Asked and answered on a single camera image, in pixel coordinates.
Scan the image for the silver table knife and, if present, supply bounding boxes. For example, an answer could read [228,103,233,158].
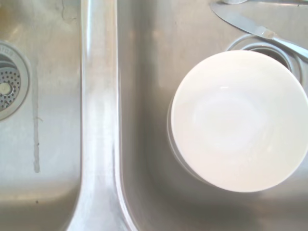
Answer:
[210,1,308,61]

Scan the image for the open metal sink drain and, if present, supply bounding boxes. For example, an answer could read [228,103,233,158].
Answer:
[227,33,308,87]

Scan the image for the perforated metal drain strainer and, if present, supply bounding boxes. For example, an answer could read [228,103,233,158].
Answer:
[0,40,32,121]

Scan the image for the white ceramic bowl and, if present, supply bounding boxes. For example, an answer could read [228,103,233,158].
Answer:
[167,50,308,193]

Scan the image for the stainless steel double sink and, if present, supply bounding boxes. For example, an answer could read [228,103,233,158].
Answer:
[0,0,308,231]

